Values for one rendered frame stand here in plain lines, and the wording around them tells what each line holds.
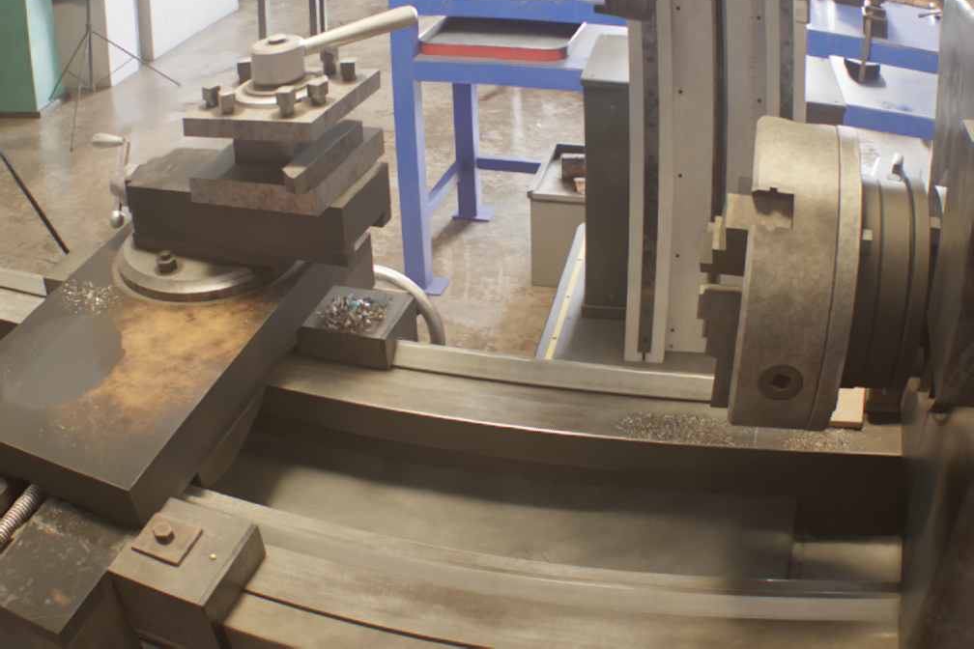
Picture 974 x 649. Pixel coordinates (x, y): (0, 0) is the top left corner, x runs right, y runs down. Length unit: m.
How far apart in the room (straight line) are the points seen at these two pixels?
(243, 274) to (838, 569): 0.75
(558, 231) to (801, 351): 2.26
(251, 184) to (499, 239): 2.24
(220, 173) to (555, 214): 1.89
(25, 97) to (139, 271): 4.19
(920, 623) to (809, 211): 0.35
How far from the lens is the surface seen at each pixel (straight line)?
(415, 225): 2.96
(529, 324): 2.88
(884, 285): 0.77
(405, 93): 2.82
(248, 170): 1.14
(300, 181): 1.05
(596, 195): 2.15
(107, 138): 1.36
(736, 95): 1.93
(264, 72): 1.12
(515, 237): 3.32
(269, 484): 1.23
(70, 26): 5.61
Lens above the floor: 1.49
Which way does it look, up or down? 27 degrees down
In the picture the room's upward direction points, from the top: 3 degrees counter-clockwise
